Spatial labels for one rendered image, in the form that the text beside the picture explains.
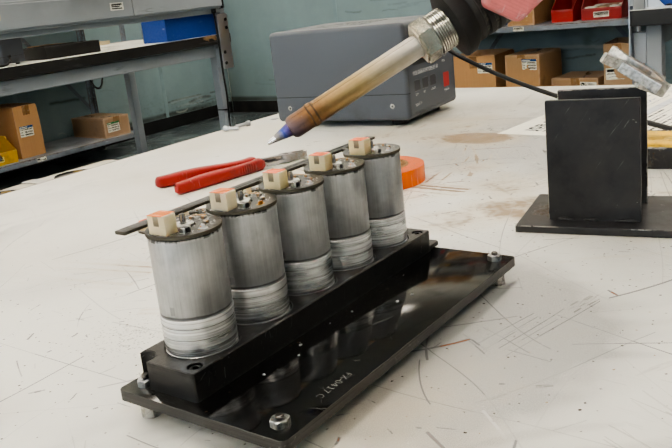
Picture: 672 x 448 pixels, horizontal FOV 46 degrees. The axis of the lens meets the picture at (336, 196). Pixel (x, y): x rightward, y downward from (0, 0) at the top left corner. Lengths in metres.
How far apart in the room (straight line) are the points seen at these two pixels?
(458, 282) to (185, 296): 0.12
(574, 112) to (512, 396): 0.18
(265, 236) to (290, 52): 0.53
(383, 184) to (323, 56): 0.45
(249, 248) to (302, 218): 0.03
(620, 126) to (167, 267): 0.24
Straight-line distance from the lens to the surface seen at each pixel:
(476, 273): 0.33
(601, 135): 0.41
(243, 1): 6.38
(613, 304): 0.33
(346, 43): 0.76
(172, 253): 0.25
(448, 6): 0.27
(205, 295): 0.26
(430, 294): 0.32
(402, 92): 0.74
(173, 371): 0.26
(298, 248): 0.29
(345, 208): 0.31
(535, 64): 4.66
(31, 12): 2.91
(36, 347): 0.36
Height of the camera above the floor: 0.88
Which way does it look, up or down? 15 degrees down
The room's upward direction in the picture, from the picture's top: 6 degrees counter-clockwise
